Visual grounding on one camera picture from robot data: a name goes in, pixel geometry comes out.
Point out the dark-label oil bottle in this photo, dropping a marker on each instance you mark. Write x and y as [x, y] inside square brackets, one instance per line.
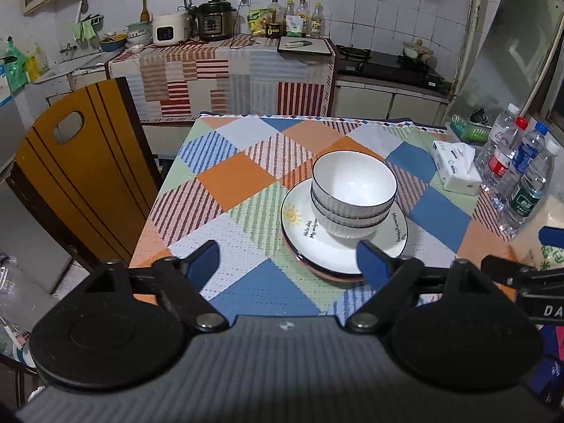
[273, 20]

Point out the red-label water bottle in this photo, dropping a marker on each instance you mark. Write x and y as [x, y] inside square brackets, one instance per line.
[504, 161]

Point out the clear oil bottle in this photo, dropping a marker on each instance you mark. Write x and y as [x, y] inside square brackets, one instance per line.
[316, 21]
[302, 16]
[290, 20]

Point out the green hanging cloth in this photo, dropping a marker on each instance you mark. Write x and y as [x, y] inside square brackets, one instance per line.
[84, 31]

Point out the white rice cooker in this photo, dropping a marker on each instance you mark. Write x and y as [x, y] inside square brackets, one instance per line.
[171, 31]

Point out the wooden spatula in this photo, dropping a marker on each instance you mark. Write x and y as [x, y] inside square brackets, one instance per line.
[143, 6]

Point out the metal sheet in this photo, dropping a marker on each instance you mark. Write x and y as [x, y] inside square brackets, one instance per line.
[506, 53]

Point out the green-label water bottle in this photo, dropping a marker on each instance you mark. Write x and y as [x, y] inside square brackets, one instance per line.
[528, 196]

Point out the blue-label water bottle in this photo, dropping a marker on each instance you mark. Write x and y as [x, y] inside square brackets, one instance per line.
[528, 152]

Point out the white plate with sun print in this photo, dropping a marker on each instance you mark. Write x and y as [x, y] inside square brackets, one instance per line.
[304, 224]

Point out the dark pressure cooker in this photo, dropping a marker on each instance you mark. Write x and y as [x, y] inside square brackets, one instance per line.
[216, 20]

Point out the wooden chair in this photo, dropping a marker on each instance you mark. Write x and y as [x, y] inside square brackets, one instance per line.
[83, 176]

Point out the yellow snack bag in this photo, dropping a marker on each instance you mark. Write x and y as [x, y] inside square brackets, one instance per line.
[256, 22]

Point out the clear water bottle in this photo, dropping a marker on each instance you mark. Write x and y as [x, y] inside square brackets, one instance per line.
[495, 134]

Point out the white ribbed bowl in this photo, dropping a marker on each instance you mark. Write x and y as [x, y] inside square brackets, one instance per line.
[354, 180]
[348, 224]

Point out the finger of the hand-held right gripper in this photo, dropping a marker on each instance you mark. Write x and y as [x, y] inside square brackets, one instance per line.
[554, 235]
[520, 273]

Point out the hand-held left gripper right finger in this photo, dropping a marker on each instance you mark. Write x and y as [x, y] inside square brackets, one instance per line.
[372, 261]

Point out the black gas stove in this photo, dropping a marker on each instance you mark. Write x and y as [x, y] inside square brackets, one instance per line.
[387, 68]

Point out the green plastic bag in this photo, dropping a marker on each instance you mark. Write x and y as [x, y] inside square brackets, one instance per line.
[15, 70]

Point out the blue basin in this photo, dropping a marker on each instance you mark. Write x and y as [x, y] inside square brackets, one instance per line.
[112, 44]

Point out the patchwork tablecloth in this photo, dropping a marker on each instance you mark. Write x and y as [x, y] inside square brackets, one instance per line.
[246, 176]

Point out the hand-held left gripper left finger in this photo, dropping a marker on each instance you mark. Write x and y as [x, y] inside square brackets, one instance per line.
[203, 261]

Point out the cream enamel pot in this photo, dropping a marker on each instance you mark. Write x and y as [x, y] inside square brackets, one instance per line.
[417, 50]

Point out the stack of kitchen bowls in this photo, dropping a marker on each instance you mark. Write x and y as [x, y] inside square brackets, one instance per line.
[137, 33]

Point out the striped counter cloth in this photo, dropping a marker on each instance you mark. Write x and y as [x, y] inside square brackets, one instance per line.
[220, 79]

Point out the green plastic basket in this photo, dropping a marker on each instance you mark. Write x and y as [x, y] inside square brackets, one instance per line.
[469, 128]

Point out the white tissue pack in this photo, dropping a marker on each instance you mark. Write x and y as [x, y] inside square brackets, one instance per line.
[458, 165]

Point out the white cutting board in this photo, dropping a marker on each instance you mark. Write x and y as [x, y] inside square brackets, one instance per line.
[305, 46]

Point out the pink-rimmed plate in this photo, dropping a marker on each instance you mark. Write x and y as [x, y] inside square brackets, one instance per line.
[308, 269]

